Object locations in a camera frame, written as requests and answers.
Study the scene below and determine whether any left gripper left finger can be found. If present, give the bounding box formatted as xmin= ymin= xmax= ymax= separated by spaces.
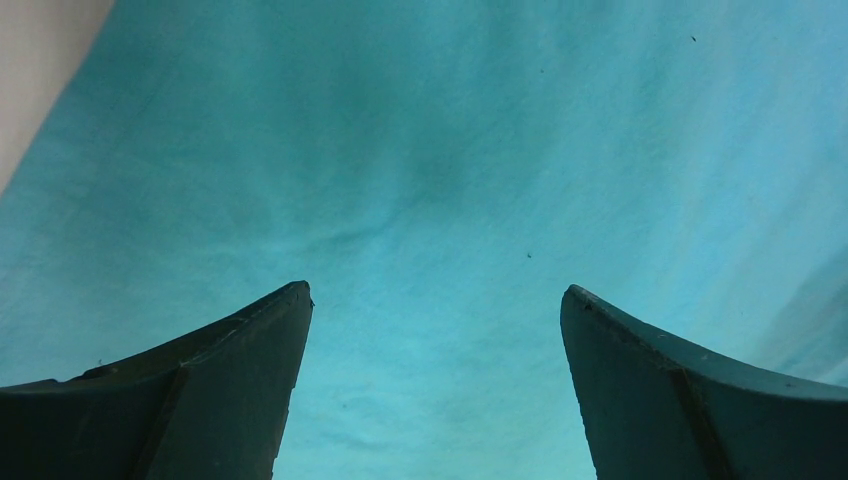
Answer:
xmin=1 ymin=281 xmax=314 ymax=479

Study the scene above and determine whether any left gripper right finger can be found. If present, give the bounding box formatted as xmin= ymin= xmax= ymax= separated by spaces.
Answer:
xmin=560 ymin=285 xmax=847 ymax=479

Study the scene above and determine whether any teal t shirt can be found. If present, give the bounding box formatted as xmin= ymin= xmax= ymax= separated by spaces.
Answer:
xmin=1 ymin=1 xmax=847 ymax=479

